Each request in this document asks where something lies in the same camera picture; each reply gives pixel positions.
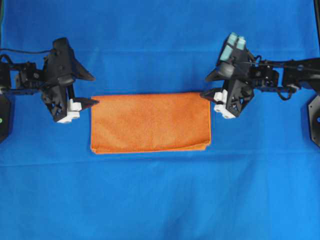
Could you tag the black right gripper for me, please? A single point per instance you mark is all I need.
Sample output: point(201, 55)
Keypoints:
point(235, 93)

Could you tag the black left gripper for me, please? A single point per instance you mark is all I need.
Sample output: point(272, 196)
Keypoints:
point(59, 74)

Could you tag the orange towel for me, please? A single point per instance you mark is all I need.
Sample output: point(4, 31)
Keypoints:
point(146, 123)

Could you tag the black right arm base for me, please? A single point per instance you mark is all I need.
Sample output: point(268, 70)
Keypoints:
point(314, 120)

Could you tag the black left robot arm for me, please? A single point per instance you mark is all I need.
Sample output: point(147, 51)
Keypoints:
point(22, 78)

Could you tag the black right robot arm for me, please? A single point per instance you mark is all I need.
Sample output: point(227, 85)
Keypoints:
point(284, 78)

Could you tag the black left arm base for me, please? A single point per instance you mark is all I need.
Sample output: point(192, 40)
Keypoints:
point(5, 117)

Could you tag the blue table cloth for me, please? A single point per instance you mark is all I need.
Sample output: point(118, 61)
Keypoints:
point(258, 180)

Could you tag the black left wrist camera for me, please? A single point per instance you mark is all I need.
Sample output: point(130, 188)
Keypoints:
point(63, 53)

